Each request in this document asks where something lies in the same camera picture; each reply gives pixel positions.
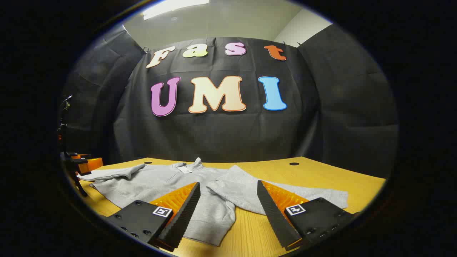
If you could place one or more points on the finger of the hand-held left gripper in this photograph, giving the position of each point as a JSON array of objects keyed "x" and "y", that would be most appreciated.
[
  {"x": 75, "y": 156},
  {"x": 93, "y": 165}
]

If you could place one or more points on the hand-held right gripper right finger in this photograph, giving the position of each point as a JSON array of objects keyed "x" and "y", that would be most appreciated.
[{"x": 276, "y": 214}]

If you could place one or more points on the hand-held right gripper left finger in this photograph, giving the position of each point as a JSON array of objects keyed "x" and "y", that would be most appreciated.
[{"x": 184, "y": 210}]

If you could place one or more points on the grey sweatshirt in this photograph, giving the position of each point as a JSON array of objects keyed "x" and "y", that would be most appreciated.
[{"x": 214, "y": 214}]

